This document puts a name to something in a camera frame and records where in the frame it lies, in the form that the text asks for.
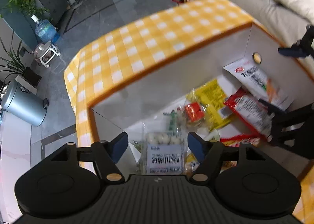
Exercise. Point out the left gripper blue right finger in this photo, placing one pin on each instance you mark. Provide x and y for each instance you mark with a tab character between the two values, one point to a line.
208	154

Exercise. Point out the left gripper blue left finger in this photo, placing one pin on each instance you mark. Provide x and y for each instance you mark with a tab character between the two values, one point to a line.
106	155

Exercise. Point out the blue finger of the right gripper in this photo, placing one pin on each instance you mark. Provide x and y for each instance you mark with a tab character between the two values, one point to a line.
276	116
293	51

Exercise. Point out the white green snack bag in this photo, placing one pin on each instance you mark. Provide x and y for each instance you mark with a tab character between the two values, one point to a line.
139	151

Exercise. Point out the red white snack packet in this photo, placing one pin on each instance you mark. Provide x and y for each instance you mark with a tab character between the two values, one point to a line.
251	112

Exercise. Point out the orange stick snack bag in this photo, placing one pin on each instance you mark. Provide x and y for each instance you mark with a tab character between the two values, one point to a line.
235	141

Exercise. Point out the clear bag brown pastry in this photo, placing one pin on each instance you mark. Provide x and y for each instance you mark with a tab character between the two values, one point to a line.
192	116

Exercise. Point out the green raisin bag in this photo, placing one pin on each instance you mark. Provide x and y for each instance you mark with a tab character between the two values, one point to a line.
174	121

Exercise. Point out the white ball candy bag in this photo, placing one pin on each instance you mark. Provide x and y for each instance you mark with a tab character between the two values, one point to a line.
163	151

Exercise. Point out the white gluten snack packet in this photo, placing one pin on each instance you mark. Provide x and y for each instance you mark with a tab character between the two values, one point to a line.
258	83

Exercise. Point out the yellow snack packet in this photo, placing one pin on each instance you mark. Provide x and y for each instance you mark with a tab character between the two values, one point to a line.
211	97

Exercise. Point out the grey sofa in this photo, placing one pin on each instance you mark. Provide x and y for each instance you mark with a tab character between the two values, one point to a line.
284	24

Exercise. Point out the orange cardboard box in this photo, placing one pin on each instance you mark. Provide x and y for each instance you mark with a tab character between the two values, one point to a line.
164	88

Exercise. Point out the yellow checkered tablecloth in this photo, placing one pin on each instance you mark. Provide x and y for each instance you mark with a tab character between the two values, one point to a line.
250	187

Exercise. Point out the white tv console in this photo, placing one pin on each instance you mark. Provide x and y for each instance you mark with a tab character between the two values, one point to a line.
15	161

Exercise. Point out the silver trash can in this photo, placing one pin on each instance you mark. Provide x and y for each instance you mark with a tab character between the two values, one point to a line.
19	101

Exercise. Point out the white rolling stool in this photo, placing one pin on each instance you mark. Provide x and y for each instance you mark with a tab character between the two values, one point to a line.
45	52

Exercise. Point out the potted long leaf plant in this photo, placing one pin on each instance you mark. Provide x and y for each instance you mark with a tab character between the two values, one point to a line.
14	65

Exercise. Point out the blue water jug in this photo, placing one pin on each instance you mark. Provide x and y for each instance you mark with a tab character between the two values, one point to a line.
45	30

